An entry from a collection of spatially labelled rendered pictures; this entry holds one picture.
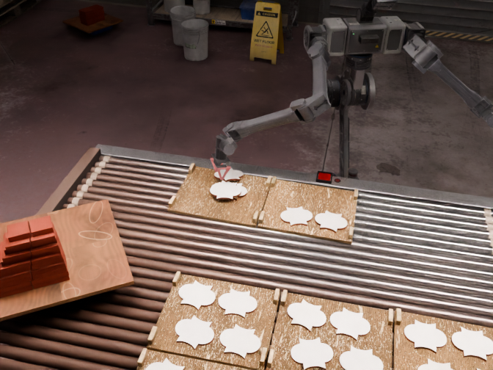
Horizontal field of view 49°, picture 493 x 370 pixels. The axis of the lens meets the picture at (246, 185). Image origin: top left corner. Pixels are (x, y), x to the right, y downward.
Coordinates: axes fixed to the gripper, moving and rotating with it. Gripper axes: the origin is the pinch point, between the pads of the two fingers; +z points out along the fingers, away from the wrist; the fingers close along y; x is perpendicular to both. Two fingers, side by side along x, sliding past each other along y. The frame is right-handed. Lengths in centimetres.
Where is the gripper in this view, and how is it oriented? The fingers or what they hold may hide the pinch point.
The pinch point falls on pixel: (219, 175)
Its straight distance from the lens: 258.4
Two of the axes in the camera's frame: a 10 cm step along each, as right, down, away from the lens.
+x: 9.4, -0.7, 3.4
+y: 3.4, 4.4, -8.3
